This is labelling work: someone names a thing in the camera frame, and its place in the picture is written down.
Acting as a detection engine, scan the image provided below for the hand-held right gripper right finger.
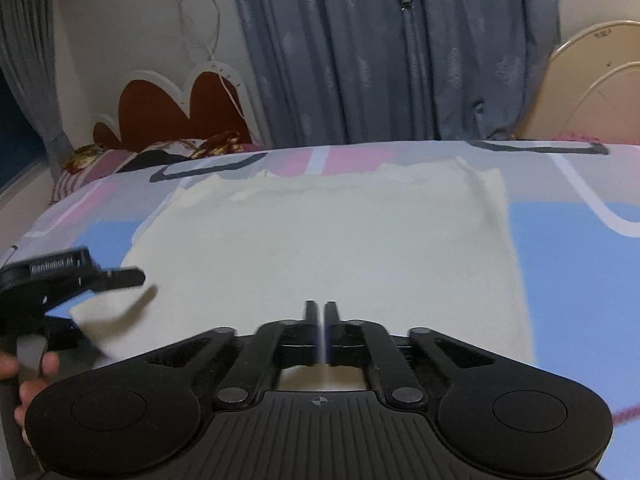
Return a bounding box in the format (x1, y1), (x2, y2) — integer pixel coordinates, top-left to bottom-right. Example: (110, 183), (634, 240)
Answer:
(324, 301), (501, 407)

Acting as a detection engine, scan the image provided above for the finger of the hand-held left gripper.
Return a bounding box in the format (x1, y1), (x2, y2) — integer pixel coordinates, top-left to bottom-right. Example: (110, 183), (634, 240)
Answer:
(92, 267), (147, 293)
(44, 316), (101, 356)

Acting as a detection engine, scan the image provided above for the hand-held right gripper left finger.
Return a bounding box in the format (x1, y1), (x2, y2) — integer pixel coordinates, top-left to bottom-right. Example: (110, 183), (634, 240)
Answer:
(145, 300), (321, 409)

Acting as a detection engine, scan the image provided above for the cream knitted sweater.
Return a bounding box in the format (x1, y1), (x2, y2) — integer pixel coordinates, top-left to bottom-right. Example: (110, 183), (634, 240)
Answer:
(69, 157), (536, 391)

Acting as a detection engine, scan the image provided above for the person's left hand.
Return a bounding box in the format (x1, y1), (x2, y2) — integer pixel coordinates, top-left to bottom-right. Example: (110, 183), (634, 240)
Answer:
(0, 350), (62, 443)

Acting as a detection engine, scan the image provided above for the striped pillow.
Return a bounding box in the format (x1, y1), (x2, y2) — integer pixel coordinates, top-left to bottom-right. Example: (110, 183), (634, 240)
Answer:
(50, 149), (151, 206)

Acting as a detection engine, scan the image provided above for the red floral pillow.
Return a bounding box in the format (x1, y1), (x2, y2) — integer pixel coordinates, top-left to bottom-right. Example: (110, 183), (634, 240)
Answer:
(62, 142), (108, 173)

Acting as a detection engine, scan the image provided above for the dark window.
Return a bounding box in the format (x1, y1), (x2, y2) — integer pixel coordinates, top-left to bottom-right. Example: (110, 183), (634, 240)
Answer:
(0, 67), (51, 196)

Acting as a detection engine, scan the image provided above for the dark floral pillow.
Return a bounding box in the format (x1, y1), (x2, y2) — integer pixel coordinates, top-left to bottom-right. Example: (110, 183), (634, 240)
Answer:
(127, 130), (253, 173)

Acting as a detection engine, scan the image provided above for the red and white headboard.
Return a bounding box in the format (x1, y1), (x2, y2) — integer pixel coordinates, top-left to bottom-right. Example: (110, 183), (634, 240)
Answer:
(91, 60), (273, 153)

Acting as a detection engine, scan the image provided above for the narrow blue-grey curtain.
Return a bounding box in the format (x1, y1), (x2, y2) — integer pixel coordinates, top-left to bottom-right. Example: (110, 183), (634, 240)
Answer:
(0, 0), (76, 168)

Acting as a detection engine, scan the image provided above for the patterned bedsheet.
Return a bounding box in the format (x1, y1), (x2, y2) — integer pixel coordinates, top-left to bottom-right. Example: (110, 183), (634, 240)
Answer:
(0, 140), (640, 480)

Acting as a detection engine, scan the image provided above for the wide blue-grey curtain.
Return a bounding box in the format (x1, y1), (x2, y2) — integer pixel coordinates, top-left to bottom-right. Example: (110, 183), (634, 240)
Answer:
(225, 0), (561, 146)

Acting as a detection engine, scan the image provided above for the red floral cloth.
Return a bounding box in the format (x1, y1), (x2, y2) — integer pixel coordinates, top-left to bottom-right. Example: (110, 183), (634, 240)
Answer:
(552, 130), (601, 143)

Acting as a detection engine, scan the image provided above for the cream headboard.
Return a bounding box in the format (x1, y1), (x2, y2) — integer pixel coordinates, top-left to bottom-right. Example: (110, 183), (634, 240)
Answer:
(512, 20), (640, 142)

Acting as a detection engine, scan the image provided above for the white charger cable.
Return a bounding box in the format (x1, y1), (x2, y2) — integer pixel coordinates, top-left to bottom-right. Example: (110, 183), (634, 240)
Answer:
(172, 0), (251, 128)

